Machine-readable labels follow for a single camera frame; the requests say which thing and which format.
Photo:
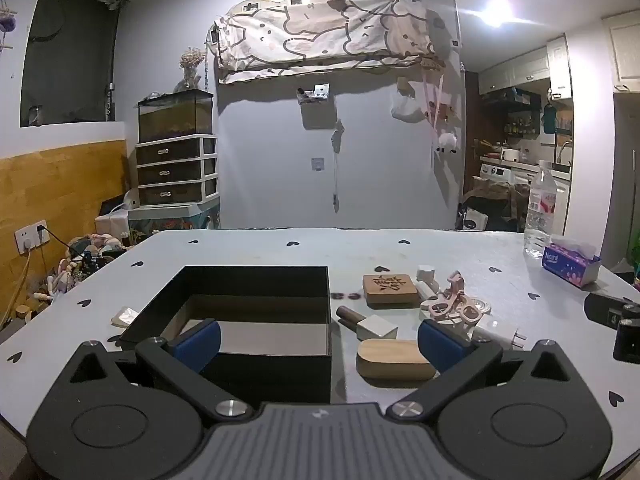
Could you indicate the dried flower vase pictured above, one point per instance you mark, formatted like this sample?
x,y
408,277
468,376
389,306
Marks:
x,y
192,62

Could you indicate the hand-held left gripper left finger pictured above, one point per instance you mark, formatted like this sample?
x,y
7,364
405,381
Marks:
x,y
200,347

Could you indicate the white charger plug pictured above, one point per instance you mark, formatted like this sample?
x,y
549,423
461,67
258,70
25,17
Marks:
x,y
494,332

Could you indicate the clear water bottle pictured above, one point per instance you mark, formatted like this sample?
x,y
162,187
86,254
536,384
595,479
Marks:
x,y
540,210

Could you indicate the carved wooden block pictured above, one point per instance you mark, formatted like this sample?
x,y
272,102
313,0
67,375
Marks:
x,y
391,287

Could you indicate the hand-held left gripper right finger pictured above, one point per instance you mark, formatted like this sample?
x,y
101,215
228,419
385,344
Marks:
x,y
440,347

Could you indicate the glass fish tank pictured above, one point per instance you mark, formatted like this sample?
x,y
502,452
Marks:
x,y
175,117

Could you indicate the white kitchen wall cabinets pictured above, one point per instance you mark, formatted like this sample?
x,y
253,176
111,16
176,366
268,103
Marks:
x,y
525,67

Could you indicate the white drawer unit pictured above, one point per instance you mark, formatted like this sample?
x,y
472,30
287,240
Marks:
x,y
175,170

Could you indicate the black box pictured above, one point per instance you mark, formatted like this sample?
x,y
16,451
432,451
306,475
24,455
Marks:
x,y
280,281

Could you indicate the purple tissue pack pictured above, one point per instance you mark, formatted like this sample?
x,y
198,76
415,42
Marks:
x,y
565,266

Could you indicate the square wall hook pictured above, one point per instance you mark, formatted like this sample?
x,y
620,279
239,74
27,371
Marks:
x,y
316,164

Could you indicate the grey hanging ornament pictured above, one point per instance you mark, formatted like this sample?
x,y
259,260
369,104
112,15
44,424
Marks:
x,y
338,135

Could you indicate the printed low cabinet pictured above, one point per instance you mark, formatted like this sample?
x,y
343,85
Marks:
x,y
175,220

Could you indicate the white washing machine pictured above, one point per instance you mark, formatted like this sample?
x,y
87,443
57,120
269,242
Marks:
x,y
500,172

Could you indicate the printed blanket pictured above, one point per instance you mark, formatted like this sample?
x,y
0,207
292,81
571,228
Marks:
x,y
325,30

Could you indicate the ceiling light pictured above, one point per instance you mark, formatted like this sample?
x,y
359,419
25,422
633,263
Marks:
x,y
497,10

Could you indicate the white wall socket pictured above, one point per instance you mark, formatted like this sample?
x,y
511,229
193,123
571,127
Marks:
x,y
31,236

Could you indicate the pink eyelash curler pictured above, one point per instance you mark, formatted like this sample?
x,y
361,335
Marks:
x,y
452,294

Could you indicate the small wall shelf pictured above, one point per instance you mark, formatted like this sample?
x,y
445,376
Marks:
x,y
313,95

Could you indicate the dark window opening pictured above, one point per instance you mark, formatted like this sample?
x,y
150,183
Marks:
x,y
70,60

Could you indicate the oval wooden box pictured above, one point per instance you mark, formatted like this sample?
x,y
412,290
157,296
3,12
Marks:
x,y
390,360

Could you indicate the white knob stamp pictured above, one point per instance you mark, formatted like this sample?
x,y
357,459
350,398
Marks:
x,y
426,273

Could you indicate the white plush toy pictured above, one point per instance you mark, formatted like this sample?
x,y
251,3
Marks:
x,y
446,143

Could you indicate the macrame wall hanging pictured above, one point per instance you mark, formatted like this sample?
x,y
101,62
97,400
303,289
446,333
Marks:
x,y
6,24

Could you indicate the white plastic bag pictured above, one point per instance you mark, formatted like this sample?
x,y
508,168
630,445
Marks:
x,y
407,107

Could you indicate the pile of braided plush toys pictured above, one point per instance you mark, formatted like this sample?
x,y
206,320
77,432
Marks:
x,y
85,260

